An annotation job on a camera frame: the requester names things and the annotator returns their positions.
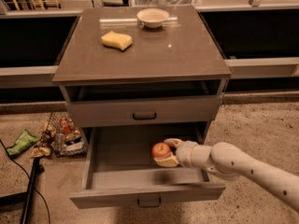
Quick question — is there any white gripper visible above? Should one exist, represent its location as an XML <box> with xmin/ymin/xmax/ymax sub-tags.
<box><xmin>154</xmin><ymin>138</ymin><xmax>197</xmax><ymax>168</ymax></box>

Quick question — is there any red apple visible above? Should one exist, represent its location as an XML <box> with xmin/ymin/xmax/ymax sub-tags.
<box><xmin>151</xmin><ymin>142</ymin><xmax>171</xmax><ymax>158</ymax></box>

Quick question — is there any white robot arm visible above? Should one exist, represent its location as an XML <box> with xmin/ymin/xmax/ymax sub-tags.
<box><xmin>151</xmin><ymin>138</ymin><xmax>299</xmax><ymax>211</ymax></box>

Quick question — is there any closed middle drawer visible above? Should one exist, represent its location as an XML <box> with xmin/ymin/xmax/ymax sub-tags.
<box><xmin>66</xmin><ymin>97</ymin><xmax>221</xmax><ymax>128</ymax></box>

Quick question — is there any open lower drawer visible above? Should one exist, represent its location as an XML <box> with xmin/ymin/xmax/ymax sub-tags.
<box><xmin>70</xmin><ymin>123</ymin><xmax>225</xmax><ymax>209</ymax></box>

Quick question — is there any grey drawer cabinet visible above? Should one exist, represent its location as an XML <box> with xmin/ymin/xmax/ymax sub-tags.
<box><xmin>51</xmin><ymin>5</ymin><xmax>232</xmax><ymax>210</ymax></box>

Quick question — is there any yellow sponge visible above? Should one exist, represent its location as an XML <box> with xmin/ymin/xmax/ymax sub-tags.
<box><xmin>101</xmin><ymin>31</ymin><xmax>133</xmax><ymax>51</ymax></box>

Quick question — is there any white bowl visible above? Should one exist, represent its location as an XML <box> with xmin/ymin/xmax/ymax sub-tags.
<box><xmin>137</xmin><ymin>8</ymin><xmax>169</xmax><ymax>29</ymax></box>

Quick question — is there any green snack bag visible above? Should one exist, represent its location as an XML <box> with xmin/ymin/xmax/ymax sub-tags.
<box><xmin>7</xmin><ymin>130</ymin><xmax>38</xmax><ymax>157</ymax></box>

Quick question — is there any black stand leg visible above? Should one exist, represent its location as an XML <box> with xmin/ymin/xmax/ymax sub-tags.
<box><xmin>0</xmin><ymin>158</ymin><xmax>44</xmax><ymax>224</ymax></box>

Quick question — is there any wire basket with snacks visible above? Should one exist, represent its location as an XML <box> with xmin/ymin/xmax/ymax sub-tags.
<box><xmin>32</xmin><ymin>112</ymin><xmax>87</xmax><ymax>158</ymax></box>

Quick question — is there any black cable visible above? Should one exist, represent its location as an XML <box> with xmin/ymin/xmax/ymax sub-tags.
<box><xmin>0</xmin><ymin>138</ymin><xmax>52</xmax><ymax>224</ymax></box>

